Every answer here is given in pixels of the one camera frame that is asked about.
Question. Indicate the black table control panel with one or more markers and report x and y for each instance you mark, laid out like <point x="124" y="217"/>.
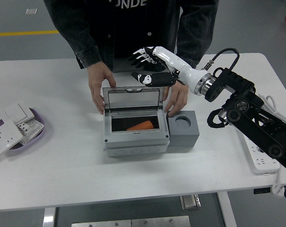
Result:
<point x="262" y="190"/>

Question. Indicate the small white socket insert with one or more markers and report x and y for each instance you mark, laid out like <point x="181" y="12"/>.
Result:
<point x="23" y="127"/>

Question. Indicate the large white wall socket panel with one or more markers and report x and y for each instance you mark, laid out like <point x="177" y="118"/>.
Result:
<point x="5" y="139"/>

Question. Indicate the person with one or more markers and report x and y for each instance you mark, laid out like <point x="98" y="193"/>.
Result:
<point x="128" y="28"/>

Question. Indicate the grey cube with round hole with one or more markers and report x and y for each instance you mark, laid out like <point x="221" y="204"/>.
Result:
<point x="183" y="139"/>

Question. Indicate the white wall switch plate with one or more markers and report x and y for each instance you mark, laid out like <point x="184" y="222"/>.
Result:
<point x="17" y="112"/>

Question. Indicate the grey metal base plate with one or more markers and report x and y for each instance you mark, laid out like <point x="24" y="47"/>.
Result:
<point x="131" y="222"/>

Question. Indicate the small metal floor plate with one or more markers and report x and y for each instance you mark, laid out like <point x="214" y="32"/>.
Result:
<point x="31" y="11"/>

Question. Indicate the white power strip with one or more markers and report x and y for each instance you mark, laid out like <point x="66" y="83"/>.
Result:
<point x="263" y="163"/>

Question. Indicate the grey metal table bracket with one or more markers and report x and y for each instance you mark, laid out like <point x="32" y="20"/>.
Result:
<point x="190" y="202"/>

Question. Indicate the purple tray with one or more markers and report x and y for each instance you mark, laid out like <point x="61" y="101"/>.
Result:
<point x="36" y="139"/>

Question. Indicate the orange cylinder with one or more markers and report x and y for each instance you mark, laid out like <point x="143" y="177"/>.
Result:
<point x="143" y="126"/>

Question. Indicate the person's right forearm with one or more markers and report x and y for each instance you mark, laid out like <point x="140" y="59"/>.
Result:
<point x="86" y="49"/>

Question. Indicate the person's right hand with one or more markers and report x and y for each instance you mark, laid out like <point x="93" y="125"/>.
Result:
<point x="99" y="80"/>

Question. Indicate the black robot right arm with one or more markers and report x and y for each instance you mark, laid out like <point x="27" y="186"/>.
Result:
<point x="252" y="123"/>

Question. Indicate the person's left hand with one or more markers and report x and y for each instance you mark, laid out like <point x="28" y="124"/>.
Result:
<point x="181" y="97"/>

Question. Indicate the white table leg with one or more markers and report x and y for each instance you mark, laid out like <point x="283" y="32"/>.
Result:
<point x="49" y="217"/>
<point x="227" y="212"/>

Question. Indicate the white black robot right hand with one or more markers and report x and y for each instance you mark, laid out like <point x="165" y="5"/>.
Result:
<point x="183" y="69"/>

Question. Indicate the grey box with clear lid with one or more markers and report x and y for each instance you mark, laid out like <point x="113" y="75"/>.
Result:
<point x="133" y="142"/>

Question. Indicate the white socket frame with holes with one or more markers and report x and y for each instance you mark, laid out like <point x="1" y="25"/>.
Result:
<point x="35" y="127"/>

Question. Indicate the person's left forearm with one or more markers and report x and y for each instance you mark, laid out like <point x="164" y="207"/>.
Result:
<point x="197" y="42"/>

